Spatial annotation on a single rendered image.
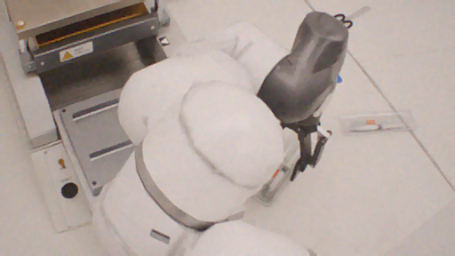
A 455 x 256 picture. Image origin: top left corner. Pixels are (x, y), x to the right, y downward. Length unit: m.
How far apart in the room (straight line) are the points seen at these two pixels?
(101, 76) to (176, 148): 0.65
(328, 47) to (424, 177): 0.54
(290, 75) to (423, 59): 0.75
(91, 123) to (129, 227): 0.48
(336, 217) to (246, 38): 0.47
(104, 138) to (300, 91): 0.32
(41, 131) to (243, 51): 0.37
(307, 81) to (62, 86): 0.47
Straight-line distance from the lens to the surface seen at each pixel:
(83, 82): 1.16
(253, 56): 0.92
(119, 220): 0.59
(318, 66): 0.93
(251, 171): 0.53
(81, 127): 1.04
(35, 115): 1.06
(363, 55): 1.54
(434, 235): 1.05
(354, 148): 1.36
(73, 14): 1.03
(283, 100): 0.90
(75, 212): 1.18
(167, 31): 1.14
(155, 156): 0.55
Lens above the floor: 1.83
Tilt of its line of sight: 55 degrees down
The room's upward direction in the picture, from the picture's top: 10 degrees clockwise
